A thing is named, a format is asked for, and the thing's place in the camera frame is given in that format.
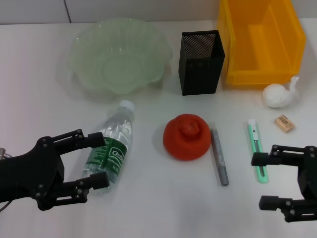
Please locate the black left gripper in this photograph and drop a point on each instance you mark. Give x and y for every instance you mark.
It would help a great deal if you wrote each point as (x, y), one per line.
(29, 173)

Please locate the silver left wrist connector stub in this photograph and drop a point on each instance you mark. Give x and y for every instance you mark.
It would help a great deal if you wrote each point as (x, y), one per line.
(3, 153)

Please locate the green utility knife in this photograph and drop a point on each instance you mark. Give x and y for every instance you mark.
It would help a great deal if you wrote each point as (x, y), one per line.
(255, 134)

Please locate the white paper ball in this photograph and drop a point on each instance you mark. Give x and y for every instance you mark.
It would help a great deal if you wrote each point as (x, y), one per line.
(275, 96)

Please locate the yellow plastic bin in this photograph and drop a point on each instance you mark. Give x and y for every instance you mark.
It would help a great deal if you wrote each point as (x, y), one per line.
(247, 74)

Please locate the black mesh pen holder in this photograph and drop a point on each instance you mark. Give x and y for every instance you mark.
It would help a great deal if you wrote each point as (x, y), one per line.
(198, 77)

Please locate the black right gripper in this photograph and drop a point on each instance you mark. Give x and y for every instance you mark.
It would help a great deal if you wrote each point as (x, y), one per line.
(309, 173)

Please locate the clear green-label water bottle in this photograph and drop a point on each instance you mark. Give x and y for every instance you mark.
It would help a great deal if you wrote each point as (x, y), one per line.
(119, 124)

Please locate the beige eraser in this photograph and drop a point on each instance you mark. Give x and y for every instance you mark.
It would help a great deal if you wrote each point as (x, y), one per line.
(284, 123)

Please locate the green glass fruit plate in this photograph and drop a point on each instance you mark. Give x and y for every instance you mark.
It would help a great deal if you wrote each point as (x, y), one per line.
(111, 69)

